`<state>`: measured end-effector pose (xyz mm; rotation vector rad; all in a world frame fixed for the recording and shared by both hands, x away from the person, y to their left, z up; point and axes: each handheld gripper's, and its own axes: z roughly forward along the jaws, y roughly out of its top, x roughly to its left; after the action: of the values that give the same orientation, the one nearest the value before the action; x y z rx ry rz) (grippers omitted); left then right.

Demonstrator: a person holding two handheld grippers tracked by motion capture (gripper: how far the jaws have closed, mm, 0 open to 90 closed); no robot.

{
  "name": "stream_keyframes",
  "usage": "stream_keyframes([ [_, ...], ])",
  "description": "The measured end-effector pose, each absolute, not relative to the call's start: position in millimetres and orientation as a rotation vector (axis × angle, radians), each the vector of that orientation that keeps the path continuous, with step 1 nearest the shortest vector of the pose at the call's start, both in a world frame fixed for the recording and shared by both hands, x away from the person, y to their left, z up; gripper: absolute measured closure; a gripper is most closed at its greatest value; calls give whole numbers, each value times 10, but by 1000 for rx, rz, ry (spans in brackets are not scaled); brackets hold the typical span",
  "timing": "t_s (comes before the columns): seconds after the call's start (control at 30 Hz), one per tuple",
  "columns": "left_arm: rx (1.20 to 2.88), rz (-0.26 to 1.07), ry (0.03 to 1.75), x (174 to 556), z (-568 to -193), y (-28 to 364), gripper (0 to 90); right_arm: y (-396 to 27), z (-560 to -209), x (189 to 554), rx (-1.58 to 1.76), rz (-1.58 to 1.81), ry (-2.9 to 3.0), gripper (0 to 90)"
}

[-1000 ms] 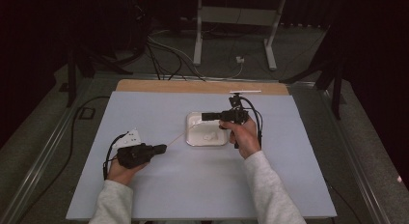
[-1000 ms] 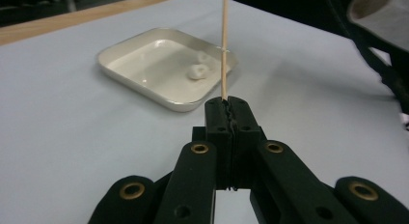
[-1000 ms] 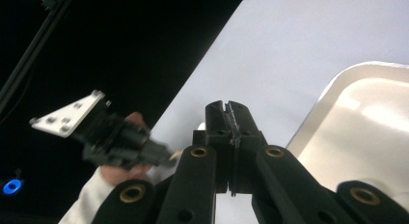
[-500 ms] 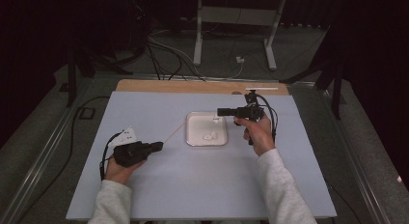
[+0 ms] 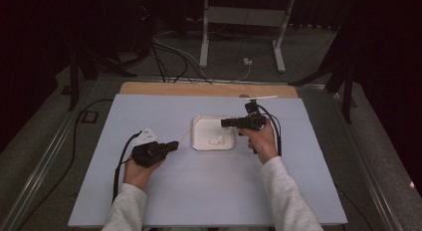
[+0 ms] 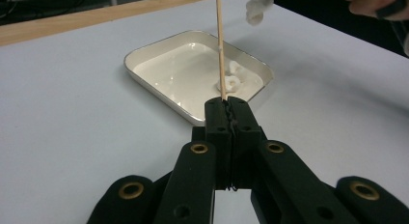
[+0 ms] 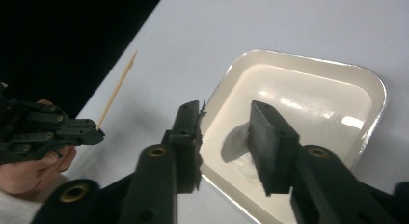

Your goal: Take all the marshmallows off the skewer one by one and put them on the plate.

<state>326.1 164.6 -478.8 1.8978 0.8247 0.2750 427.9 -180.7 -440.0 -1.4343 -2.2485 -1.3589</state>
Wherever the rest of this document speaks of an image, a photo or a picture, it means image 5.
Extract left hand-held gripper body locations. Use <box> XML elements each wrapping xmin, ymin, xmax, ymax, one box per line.
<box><xmin>131</xmin><ymin>125</ymin><xmax>169</xmax><ymax>168</ymax></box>

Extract black floor cable bundle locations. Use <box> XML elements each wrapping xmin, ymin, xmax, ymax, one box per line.
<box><xmin>149</xmin><ymin>41</ymin><xmax>213</xmax><ymax>85</ymax></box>

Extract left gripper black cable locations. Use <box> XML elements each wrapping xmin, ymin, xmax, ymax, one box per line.
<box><xmin>111</xmin><ymin>130</ymin><xmax>143</xmax><ymax>203</ymax></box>

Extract cream square tray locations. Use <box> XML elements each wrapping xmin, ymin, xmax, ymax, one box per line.
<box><xmin>191</xmin><ymin>115</ymin><xmax>237</xmax><ymax>152</ymax></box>

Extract pale blue table mat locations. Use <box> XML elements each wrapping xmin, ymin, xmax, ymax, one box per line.
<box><xmin>68</xmin><ymin>93</ymin><xmax>348</xmax><ymax>229</ymax></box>

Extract person's right hand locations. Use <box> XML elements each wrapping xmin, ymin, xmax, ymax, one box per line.
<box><xmin>239</xmin><ymin>124</ymin><xmax>279</xmax><ymax>165</ymax></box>

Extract person's left hand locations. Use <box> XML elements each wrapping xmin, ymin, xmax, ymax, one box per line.
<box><xmin>122</xmin><ymin>155</ymin><xmax>166</xmax><ymax>190</ymax></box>

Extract black tripod stand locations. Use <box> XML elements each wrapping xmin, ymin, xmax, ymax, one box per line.
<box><xmin>288</xmin><ymin>25</ymin><xmax>355</xmax><ymax>124</ymax></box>
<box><xmin>67</xmin><ymin>46</ymin><xmax>137</xmax><ymax>112</ymax></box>

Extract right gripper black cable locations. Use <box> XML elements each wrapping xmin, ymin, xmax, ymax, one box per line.
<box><xmin>257</xmin><ymin>104</ymin><xmax>284</xmax><ymax>157</ymax></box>

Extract metal floor rail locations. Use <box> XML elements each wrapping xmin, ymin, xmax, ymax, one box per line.
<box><xmin>329</xmin><ymin>91</ymin><xmax>405</xmax><ymax>231</ymax></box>
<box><xmin>0</xmin><ymin>79</ymin><xmax>98</xmax><ymax>231</ymax></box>

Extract thin wooden skewer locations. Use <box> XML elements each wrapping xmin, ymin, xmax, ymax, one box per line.
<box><xmin>178</xmin><ymin>115</ymin><xmax>204</xmax><ymax>144</ymax></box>

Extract long black floor cable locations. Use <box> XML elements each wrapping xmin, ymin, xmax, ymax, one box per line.
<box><xmin>16</xmin><ymin>99</ymin><xmax>114</xmax><ymax>227</ymax></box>

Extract white metal stand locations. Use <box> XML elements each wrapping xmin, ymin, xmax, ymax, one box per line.
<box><xmin>198</xmin><ymin>0</ymin><xmax>297</xmax><ymax>74</ymax></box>

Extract dark floor socket plate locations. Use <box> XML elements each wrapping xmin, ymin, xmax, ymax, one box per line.
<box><xmin>81</xmin><ymin>110</ymin><xmax>100</xmax><ymax>124</ymax></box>

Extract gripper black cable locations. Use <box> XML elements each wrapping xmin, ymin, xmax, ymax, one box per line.
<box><xmin>111</xmin><ymin>130</ymin><xmax>143</xmax><ymax>203</ymax></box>
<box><xmin>257</xmin><ymin>104</ymin><xmax>284</xmax><ymax>157</ymax></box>

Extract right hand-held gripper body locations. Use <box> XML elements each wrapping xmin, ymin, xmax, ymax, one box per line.
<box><xmin>237</xmin><ymin>95</ymin><xmax>279</xmax><ymax>132</ymax></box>

